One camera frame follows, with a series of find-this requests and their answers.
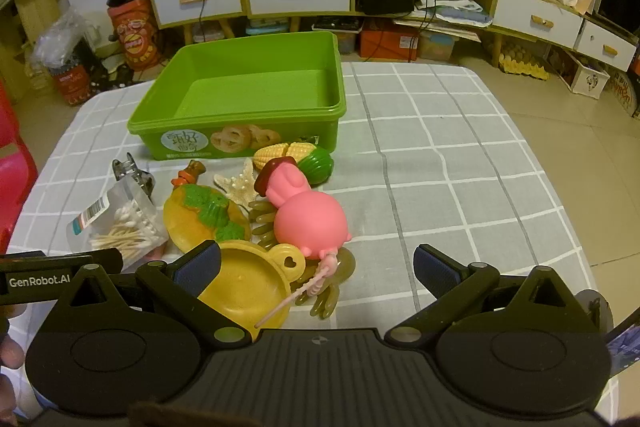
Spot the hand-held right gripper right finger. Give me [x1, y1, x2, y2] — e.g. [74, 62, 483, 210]
[383, 244, 587, 349]

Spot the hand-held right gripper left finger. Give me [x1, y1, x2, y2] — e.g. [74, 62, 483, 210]
[54, 239, 252, 350]

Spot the yellow toy pan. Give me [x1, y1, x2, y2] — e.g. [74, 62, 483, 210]
[197, 241, 306, 332]

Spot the clear cotton swab box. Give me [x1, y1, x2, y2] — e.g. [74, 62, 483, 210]
[67, 179, 170, 270]

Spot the pink pig toy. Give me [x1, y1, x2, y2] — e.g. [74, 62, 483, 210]
[254, 156, 352, 260]

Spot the olive toy octopus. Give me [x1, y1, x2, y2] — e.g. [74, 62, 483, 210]
[247, 199, 357, 321]

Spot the toy corn cob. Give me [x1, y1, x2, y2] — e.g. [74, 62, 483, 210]
[253, 143, 335, 186]

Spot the green plastic box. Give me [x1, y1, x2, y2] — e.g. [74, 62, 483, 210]
[126, 32, 347, 160]

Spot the grey checked tablecloth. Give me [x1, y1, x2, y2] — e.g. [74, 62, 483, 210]
[0, 59, 601, 427]

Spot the beige starfish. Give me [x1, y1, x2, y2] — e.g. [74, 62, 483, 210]
[213, 158, 261, 208]

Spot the black clip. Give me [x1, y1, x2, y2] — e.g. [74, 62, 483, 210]
[111, 153, 155, 198]

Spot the red plastic chair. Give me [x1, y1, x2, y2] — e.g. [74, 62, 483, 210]
[0, 79, 38, 253]

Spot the yellow egg carton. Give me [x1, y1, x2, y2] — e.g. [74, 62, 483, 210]
[497, 41, 552, 82]

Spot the orange cardboard box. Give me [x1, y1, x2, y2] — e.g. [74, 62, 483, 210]
[360, 29, 420, 62]

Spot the clear plastic bag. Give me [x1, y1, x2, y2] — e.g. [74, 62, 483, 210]
[27, 7, 101, 108]

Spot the orange snack bag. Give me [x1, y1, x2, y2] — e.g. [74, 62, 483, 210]
[107, 0, 166, 70]

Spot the blue lid storage box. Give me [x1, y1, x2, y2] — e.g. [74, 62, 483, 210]
[245, 19, 291, 39]

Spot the white wooden crate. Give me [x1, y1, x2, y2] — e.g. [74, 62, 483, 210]
[562, 52, 611, 96]

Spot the clear storage box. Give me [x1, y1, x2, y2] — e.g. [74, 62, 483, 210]
[312, 17, 364, 54]

